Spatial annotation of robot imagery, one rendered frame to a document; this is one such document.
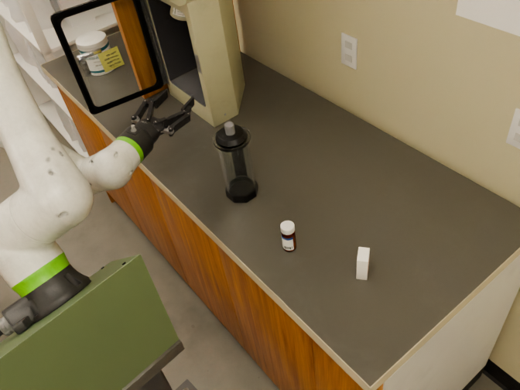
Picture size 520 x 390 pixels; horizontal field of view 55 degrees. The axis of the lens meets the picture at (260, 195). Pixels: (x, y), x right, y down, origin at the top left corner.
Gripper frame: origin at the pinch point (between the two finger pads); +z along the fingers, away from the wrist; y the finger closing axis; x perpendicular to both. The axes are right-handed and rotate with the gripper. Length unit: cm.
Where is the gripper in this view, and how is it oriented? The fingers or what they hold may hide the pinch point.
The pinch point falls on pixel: (176, 100)
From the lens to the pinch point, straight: 160.5
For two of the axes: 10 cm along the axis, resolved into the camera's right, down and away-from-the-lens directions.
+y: -9.2, -3.1, 2.3
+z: 3.8, -6.4, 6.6
